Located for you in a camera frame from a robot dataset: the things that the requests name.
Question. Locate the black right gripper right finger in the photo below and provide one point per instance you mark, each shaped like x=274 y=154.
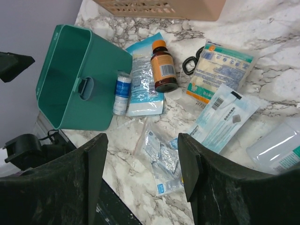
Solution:
x=222 y=192

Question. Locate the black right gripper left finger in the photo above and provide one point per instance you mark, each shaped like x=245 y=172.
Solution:
x=61 y=192

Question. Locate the white blue bandage roll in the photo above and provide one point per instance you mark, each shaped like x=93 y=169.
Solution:
x=122 y=90

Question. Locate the clear blue gauze packet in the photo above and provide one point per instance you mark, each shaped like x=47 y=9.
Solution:
x=144 y=100

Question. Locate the teal plastic medicine box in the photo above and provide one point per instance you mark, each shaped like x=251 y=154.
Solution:
x=76 y=87

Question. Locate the amber medicine bottle orange cap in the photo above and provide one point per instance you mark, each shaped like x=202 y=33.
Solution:
x=163 y=68

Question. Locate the clear plastic packet green label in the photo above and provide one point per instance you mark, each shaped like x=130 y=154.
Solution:
x=279 y=150

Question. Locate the clear bag of wipes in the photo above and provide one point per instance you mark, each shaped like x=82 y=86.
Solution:
x=158 y=152

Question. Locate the blue white dressing packet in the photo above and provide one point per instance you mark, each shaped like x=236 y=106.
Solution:
x=222 y=117

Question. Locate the green white glove packet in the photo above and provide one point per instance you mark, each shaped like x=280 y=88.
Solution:
x=219 y=64

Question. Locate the peach plastic file organizer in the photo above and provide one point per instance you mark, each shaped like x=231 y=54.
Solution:
x=199 y=10

